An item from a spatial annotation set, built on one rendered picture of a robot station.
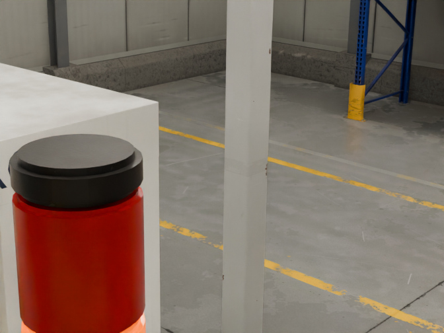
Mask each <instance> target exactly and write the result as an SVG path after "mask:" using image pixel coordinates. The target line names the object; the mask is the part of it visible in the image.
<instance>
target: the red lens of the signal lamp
mask: <svg viewBox="0 0 444 333"><path fill-rule="evenodd" d="M12 205H13V223H14V232H15V251H16V261H17V279H18V297H19V307H20V317H21V319H22V321H23V323H24V325H25V326H27V327H28V328H29V329H31V330H32V331H34V332H35V333H121V332H123V331H124V330H126V329H127V328H129V327H130V326H132V325H133V324H134V323H136V322H137V321H138V320H139V319H140V317H141V316H142V315H143V312H144V310H145V249H144V209H143V190H142V188H141V187H140V186H139V187H138V188H136V189H135V190H134V191H133V192H132V193H131V194H130V195H129V196H127V197H126V198H123V199H121V200H118V201H116V202H112V203H108V204H105V205H98V206H94V207H80V208H60V207H48V206H44V205H38V204H36V203H32V202H30V201H28V200H26V199H24V198H23V197H22V196H21V195H20V194H18V193H16V192H15V193H14V194H13V199H12Z"/></svg>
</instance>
